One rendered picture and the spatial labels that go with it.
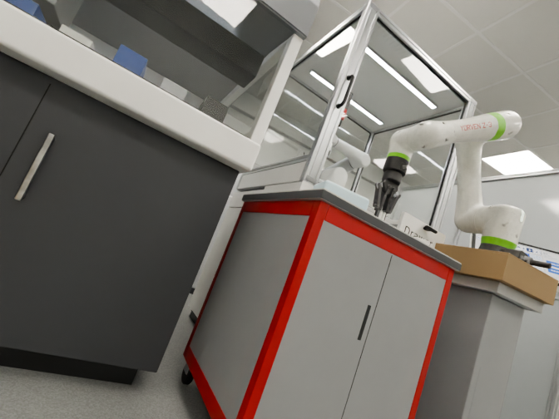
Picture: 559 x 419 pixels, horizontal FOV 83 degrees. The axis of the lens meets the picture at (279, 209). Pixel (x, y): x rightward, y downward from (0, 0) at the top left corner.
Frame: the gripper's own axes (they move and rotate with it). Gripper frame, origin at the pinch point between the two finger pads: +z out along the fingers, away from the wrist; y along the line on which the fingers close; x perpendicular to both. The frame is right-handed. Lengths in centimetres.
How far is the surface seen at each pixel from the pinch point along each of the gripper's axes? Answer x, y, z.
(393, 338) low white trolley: -26.2, -3.7, 39.3
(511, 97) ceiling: 81, 179, -196
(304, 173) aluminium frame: 33.4, -22.3, -13.7
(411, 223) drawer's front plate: -0.3, 16.9, -5.2
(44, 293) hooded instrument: 11, -96, 61
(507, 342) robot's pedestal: -25, 56, 28
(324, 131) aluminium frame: 33, -20, -37
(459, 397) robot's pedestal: -22, 41, 52
